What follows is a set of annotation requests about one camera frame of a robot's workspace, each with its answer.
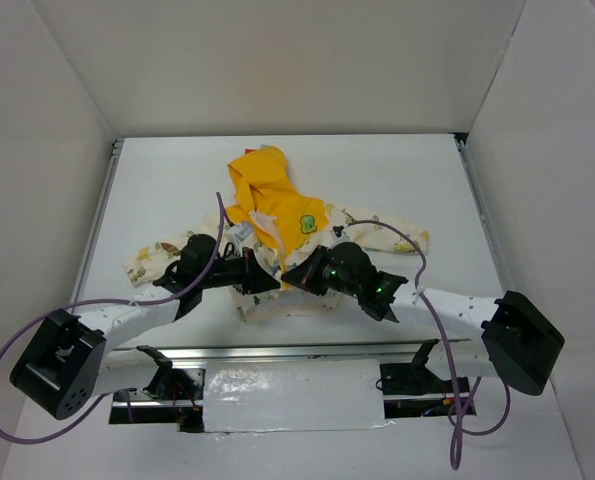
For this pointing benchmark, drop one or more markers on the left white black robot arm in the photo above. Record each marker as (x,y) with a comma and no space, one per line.
(74,357)

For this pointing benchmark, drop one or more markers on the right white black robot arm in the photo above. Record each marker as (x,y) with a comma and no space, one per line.
(507,337)

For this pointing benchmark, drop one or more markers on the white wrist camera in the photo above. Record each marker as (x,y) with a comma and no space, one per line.
(339,234)
(237,234)

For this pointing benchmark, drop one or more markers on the yellow hooded printed child jacket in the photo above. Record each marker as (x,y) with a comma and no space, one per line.
(287,227)

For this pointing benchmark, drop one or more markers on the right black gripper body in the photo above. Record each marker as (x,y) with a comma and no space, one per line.
(316,270)

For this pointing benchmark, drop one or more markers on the white foil covered panel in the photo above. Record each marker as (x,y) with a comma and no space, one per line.
(312,395)

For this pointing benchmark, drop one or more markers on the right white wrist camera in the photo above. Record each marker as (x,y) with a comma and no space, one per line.
(339,234)

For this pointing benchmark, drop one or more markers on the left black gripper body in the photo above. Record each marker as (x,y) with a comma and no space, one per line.
(248,273)

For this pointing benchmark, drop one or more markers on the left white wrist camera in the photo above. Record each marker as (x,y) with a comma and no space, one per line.
(237,234)

